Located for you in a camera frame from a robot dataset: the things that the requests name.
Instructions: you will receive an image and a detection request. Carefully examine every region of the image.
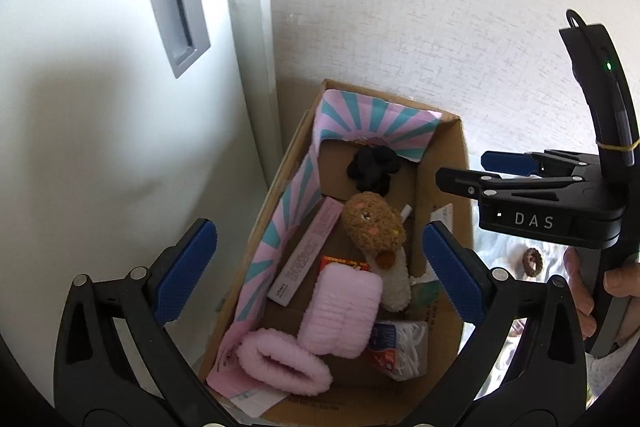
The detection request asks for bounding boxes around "black hair scrunchie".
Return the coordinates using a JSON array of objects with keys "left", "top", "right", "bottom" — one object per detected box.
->
[{"left": 346, "top": 145, "right": 401, "bottom": 197}]

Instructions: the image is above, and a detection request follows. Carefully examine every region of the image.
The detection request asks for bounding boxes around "brown white plush toy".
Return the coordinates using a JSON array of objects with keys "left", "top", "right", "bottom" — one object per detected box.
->
[{"left": 341, "top": 192, "right": 411, "bottom": 312}]

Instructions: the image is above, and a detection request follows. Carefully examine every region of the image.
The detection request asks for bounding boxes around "white floss pick bag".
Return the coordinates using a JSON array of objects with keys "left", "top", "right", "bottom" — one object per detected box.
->
[{"left": 364, "top": 321, "right": 428, "bottom": 381}]

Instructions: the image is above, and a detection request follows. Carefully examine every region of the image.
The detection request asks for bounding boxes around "pink fluffy cuff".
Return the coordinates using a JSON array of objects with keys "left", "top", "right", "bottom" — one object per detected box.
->
[{"left": 236, "top": 329, "right": 333, "bottom": 397}]

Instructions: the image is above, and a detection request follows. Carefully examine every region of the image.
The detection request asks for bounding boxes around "pink fluffy towel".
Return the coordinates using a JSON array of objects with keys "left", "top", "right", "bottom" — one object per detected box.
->
[{"left": 297, "top": 263, "right": 383, "bottom": 360}]

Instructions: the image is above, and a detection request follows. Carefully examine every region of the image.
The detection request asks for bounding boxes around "long pink cosmetic box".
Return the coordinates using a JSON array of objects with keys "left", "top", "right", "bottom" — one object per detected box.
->
[{"left": 267, "top": 197, "right": 343, "bottom": 307}]

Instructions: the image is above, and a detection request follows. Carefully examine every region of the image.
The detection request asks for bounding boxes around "person's right hand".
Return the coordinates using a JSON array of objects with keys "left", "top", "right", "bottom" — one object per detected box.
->
[{"left": 562, "top": 248, "right": 640, "bottom": 341}]

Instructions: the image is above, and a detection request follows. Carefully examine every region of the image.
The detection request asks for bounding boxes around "brown hair scrunchie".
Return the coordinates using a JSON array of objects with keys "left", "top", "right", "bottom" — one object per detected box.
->
[{"left": 522, "top": 248, "right": 544, "bottom": 277}]

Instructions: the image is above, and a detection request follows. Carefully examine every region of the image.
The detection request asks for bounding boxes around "floral grey table cloth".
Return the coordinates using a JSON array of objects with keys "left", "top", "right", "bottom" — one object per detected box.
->
[{"left": 462, "top": 268, "right": 587, "bottom": 426}]

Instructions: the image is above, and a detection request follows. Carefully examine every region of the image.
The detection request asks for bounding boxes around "red snack packet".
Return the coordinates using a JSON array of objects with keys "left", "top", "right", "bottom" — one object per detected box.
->
[{"left": 319, "top": 256, "right": 370, "bottom": 271}]

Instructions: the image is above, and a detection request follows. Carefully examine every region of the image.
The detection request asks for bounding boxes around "pink teal cardboard box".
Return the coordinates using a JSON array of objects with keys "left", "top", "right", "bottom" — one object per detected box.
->
[{"left": 198, "top": 78, "right": 474, "bottom": 425}]

